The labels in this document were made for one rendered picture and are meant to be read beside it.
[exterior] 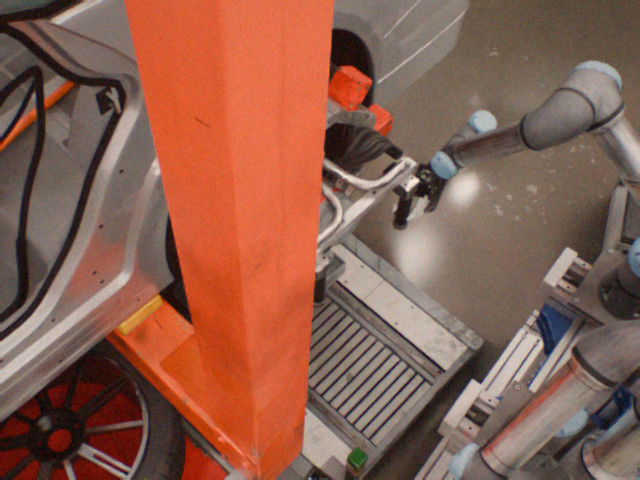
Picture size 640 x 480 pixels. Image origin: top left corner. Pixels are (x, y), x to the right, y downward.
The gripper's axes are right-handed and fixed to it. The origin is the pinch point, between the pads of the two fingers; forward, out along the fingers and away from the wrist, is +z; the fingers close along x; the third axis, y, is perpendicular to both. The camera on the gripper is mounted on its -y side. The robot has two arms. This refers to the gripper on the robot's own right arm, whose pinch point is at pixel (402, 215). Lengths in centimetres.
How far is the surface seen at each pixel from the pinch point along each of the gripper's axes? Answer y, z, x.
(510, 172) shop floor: -78, -95, -15
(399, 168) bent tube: 21.9, 2.4, 1.0
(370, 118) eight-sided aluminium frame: 21.3, -8.6, -16.5
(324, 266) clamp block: 15.3, 34.1, 1.4
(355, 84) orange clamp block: 39.2, -1.7, -14.9
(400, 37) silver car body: 28, -34, -25
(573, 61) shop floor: -76, -168, -27
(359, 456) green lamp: -18, 57, 28
